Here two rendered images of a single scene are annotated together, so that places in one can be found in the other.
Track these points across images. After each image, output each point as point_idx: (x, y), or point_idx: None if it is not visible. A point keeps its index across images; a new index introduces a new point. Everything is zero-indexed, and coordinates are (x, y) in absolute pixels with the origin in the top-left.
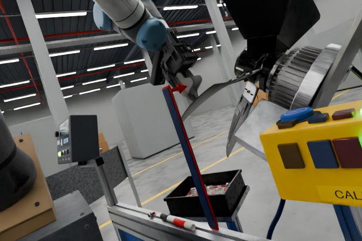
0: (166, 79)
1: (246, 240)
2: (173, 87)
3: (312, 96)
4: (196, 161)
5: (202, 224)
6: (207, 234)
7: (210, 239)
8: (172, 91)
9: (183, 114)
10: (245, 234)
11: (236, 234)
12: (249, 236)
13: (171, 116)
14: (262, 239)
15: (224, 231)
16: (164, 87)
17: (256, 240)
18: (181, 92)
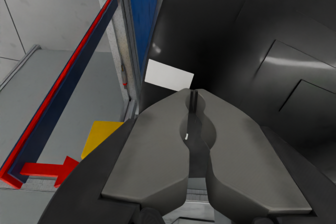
0: (50, 204)
1: (119, 40)
2: (104, 141)
3: None
4: (93, 53)
5: None
6: None
7: (100, 5)
8: (37, 166)
9: (160, 12)
10: (124, 35)
11: (121, 27)
12: (124, 40)
13: (40, 106)
14: (126, 50)
15: (118, 13)
16: (5, 179)
17: (123, 47)
18: (70, 160)
